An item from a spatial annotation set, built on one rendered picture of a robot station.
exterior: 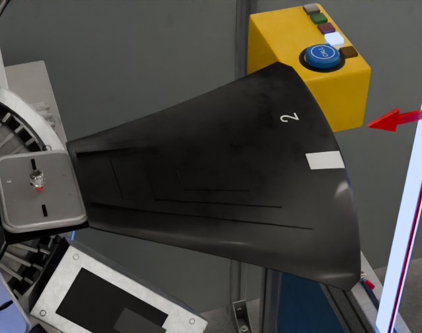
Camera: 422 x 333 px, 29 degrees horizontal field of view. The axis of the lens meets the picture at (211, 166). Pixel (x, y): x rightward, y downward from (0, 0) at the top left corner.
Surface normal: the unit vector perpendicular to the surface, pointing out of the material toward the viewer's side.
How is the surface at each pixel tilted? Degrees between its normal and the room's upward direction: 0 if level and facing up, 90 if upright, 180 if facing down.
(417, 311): 0
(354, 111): 90
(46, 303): 50
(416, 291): 0
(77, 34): 90
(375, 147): 90
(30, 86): 0
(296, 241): 25
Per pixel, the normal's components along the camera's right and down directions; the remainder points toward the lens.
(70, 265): 0.23, 0.00
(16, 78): 0.00, -0.75
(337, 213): 0.29, -0.47
